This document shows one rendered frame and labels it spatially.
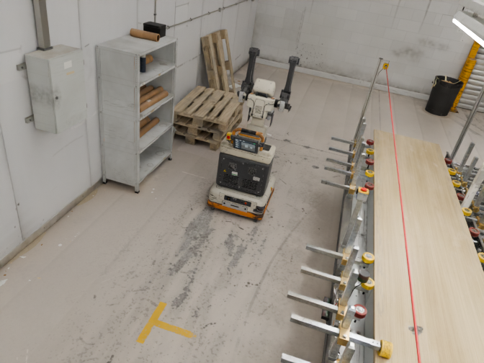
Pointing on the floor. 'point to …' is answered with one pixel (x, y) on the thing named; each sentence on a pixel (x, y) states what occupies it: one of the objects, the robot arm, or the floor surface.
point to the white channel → (483, 162)
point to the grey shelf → (117, 109)
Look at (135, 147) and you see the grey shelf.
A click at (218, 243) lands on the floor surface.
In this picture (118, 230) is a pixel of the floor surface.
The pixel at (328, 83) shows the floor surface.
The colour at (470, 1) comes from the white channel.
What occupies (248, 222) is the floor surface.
